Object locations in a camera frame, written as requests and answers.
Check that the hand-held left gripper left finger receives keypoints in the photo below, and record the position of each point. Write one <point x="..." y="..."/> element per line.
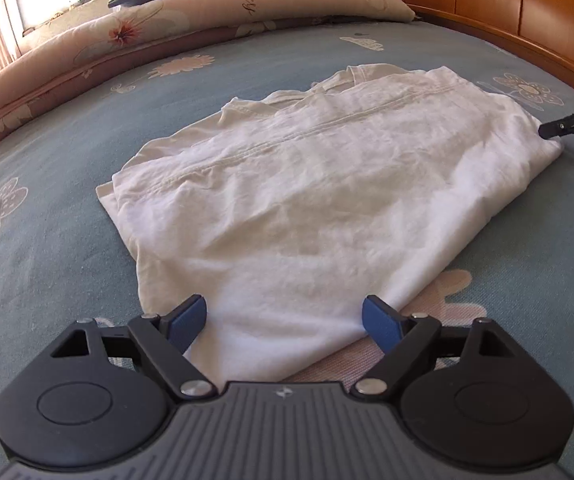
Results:
<point x="189" y="317"/>

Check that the pink floral folded quilt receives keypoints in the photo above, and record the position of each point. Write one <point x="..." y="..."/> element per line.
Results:
<point x="167" y="25"/>

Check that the blue floral bed sheet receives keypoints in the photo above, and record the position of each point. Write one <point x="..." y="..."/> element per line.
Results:
<point x="57" y="135"/>

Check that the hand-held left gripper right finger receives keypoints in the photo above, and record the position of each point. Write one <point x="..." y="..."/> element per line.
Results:
<point x="379" y="322"/>

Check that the white printed long-sleeve shirt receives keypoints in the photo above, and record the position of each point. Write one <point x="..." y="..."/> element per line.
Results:
<point x="317" y="185"/>

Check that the wooden bed headboard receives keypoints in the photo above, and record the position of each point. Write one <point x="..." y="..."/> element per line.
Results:
<point x="517" y="0"/>

